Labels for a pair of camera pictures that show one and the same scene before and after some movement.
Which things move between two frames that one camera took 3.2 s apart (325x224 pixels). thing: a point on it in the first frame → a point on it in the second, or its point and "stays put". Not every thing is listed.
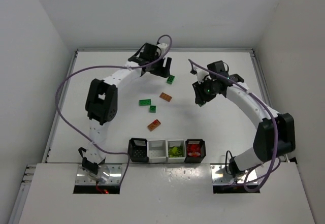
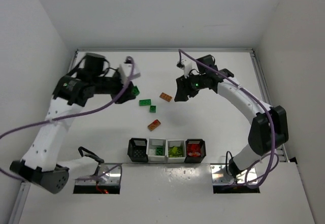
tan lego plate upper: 165,96 stays put
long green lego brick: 145,102 stays put
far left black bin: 137,150 stays put
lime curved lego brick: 174,150 stays put
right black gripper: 199,93 → 186,88
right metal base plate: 221,175 stays put
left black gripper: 160,69 → 123,91
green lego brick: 170,79 → 135,91
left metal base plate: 111,173 stays put
